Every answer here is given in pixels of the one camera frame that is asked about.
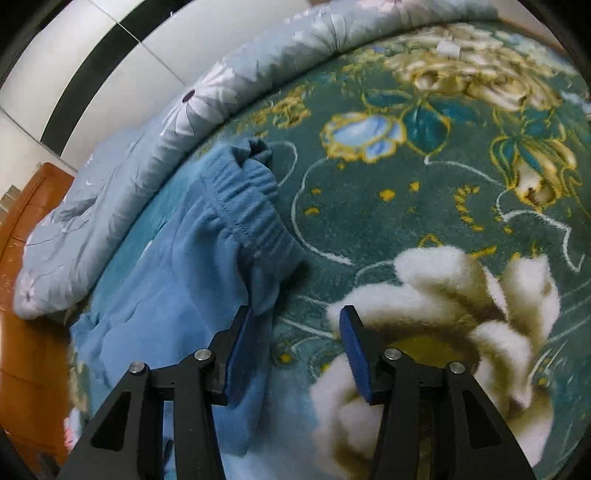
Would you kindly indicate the green floral bed blanket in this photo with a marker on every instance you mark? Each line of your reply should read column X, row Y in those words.
column 448, row 200

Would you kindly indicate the white wardrobe with black stripe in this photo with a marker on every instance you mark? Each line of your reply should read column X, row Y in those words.
column 75, row 72

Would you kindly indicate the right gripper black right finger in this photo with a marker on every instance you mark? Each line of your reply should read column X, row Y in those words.
column 435, row 417

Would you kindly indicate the light blue floral quilt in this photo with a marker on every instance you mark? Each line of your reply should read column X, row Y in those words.
column 67, row 251

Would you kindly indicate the orange wooden headboard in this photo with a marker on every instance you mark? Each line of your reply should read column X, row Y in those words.
column 34, row 368

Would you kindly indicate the blue fleece pants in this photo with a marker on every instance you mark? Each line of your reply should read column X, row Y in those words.
column 209, row 243

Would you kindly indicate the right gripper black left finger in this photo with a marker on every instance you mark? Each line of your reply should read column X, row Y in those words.
column 124, row 439

